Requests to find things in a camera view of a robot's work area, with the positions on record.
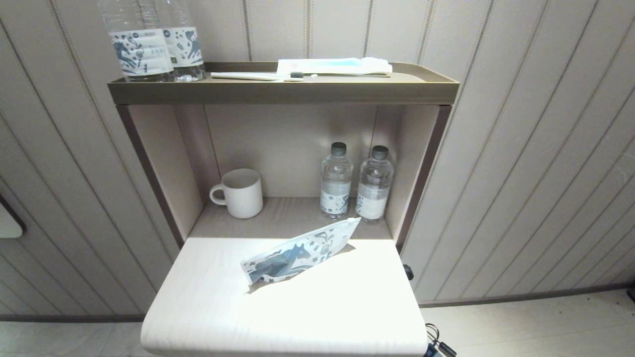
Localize white blue horse pouch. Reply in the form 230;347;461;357
240;217;362;286

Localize small clear water bottle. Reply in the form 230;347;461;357
356;145;395;222
320;142;354;220

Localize white ribbed mug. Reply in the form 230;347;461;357
209;169;263;219

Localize brown open shelf cabinet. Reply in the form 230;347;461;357
108;61;460;253

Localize white blue packet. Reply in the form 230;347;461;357
276;58;392;77

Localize white toothbrush dark bristles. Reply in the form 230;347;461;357
210;72;319;82

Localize large water bottle horse label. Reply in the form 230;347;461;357
156;0;206;82
97;0;175;83

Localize black connector with wires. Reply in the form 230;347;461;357
424;323;458;357

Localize white rounded wall fixture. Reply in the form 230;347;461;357
0;196;26;239

